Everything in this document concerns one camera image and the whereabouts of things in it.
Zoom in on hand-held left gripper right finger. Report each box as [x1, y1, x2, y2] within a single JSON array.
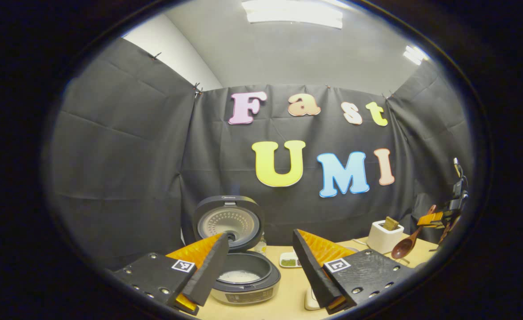
[[292, 229, 416, 315]]

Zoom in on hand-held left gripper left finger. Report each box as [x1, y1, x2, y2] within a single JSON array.
[[112, 232, 230, 316]]

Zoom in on dark wooden spoon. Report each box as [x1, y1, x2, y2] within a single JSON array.
[[391, 204, 438, 260]]

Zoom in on grey rice cooker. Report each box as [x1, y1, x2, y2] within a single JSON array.
[[192, 195, 282, 305]]

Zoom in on clear plastic rice box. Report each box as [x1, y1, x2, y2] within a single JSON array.
[[304, 288, 322, 311]]

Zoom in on white divided grain dish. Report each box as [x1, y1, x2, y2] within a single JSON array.
[[279, 252, 302, 268]]

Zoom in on white toaster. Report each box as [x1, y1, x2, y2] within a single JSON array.
[[367, 220, 405, 255]]

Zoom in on black backdrop cloth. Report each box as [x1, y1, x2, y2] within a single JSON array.
[[44, 38, 474, 272]]

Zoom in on small ceiling light panel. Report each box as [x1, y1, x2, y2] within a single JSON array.
[[402, 44, 430, 66]]

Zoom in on large ceiling light panel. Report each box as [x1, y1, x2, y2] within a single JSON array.
[[242, 0, 344, 30]]

